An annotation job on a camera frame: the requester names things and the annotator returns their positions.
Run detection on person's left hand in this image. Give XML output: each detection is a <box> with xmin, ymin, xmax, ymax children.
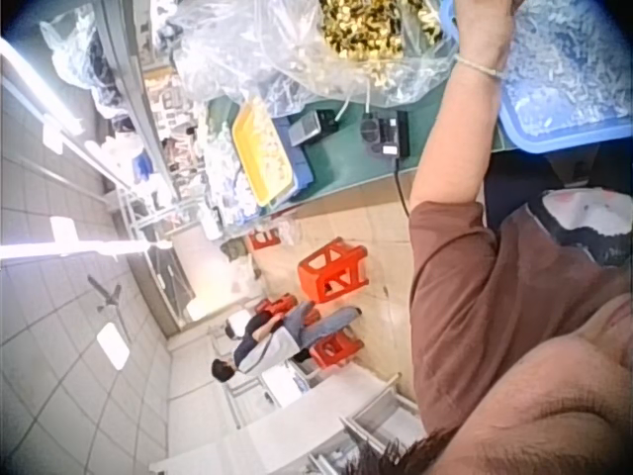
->
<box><xmin>452</xmin><ymin>0</ymin><xmax>520</xmax><ymax>75</ymax></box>

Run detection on blue tray of clear parts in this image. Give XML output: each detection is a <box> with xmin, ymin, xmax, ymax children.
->
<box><xmin>439</xmin><ymin>0</ymin><xmax>633</xmax><ymax>154</ymax></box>

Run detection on clear bag of gold parts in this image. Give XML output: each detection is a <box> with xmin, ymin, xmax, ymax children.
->
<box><xmin>167</xmin><ymin>0</ymin><xmax>459</xmax><ymax>118</ymax></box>

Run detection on small grey box device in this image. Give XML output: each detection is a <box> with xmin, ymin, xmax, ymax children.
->
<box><xmin>287</xmin><ymin>108</ymin><xmax>340</xmax><ymax>147</ymax></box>

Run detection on blue plastic tray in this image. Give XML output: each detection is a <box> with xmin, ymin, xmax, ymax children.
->
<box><xmin>269</xmin><ymin>116</ymin><xmax>316</xmax><ymax>199</ymax></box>

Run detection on yellow tray of parts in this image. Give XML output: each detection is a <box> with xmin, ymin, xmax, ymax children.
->
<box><xmin>230</xmin><ymin>98</ymin><xmax>297</xmax><ymax>208</ymax></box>

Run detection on orange plastic stool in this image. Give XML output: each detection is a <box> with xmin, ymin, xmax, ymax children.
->
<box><xmin>297</xmin><ymin>237</ymin><xmax>370</xmax><ymax>304</ymax></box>

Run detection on heap of clear packets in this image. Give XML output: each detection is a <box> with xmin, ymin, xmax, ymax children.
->
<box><xmin>200</xmin><ymin>113</ymin><xmax>263</xmax><ymax>229</ymax></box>

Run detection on metal shelf rack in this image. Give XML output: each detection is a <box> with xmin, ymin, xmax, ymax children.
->
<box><xmin>96</xmin><ymin>0</ymin><xmax>219</xmax><ymax>248</ymax></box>

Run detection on white plastic bag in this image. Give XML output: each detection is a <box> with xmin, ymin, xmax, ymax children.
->
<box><xmin>39</xmin><ymin>4</ymin><xmax>125</xmax><ymax>118</ymax></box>

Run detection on white work table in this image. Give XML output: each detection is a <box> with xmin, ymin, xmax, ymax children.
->
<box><xmin>147</xmin><ymin>360</ymin><xmax>426</xmax><ymax>475</ymax></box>

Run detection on ceiling fan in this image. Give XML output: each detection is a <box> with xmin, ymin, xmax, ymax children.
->
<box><xmin>86</xmin><ymin>274</ymin><xmax>133</xmax><ymax>342</ymax></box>

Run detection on thin beaded bracelet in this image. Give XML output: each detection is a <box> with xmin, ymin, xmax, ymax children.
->
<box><xmin>454</xmin><ymin>54</ymin><xmax>505</xmax><ymax>80</ymax></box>

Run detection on black device with cable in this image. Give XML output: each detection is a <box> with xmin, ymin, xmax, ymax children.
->
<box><xmin>359</xmin><ymin>109</ymin><xmax>411</xmax><ymax>159</ymax></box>

